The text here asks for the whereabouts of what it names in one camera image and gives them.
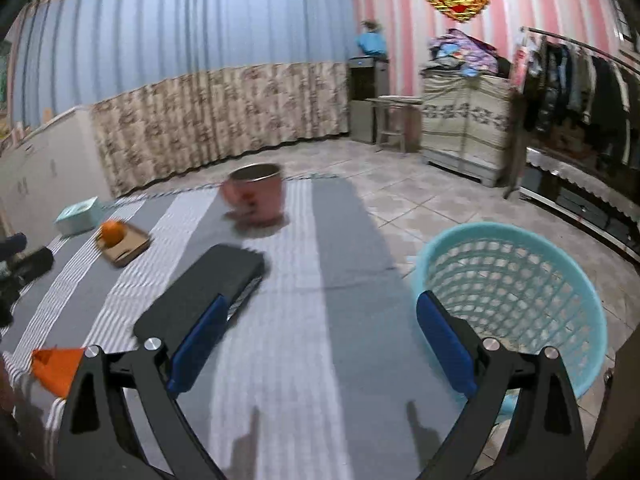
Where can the blue and floral curtain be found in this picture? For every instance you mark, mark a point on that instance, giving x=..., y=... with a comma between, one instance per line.
x=173, y=85

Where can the orange plastic wrapper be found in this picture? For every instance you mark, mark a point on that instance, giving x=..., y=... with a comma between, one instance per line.
x=56, y=368

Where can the light blue plastic basket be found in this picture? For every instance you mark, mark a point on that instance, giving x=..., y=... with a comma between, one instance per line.
x=517, y=287

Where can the white low cabinet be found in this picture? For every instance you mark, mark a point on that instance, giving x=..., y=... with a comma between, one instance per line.
x=55, y=166

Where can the pile of clothes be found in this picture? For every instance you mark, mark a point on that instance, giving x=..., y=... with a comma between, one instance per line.
x=458, y=52

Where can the black rectangular case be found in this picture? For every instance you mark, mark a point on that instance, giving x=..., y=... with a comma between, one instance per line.
x=224, y=271

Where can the clothes rack with garments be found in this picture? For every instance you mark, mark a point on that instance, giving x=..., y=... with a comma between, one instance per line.
x=575, y=100

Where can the orange fruit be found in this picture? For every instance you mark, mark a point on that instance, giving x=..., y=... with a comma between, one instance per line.
x=112, y=232

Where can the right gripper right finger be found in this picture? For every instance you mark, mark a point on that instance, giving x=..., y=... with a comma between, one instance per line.
x=544, y=439

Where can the pink enamel mug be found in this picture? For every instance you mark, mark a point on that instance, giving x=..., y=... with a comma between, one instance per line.
x=255, y=194

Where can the striped grey table cloth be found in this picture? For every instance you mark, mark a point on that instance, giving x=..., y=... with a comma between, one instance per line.
x=323, y=375

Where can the low shelf with lace cover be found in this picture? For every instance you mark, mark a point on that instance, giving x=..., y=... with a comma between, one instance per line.
x=557, y=183

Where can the grey water dispenser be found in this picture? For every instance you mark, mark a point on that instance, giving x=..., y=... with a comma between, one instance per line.
x=368, y=79

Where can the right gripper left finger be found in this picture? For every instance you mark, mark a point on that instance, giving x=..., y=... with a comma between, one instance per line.
x=97, y=439

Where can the blue pot with plant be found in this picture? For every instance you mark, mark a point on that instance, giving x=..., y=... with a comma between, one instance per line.
x=371, y=41

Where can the cloth covered cabinet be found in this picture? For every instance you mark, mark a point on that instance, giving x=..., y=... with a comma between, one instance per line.
x=466, y=124

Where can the teal tissue box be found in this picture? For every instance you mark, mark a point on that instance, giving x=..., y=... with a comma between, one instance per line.
x=80, y=217

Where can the small white stool table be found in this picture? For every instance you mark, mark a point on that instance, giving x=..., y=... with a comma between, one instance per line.
x=397, y=122

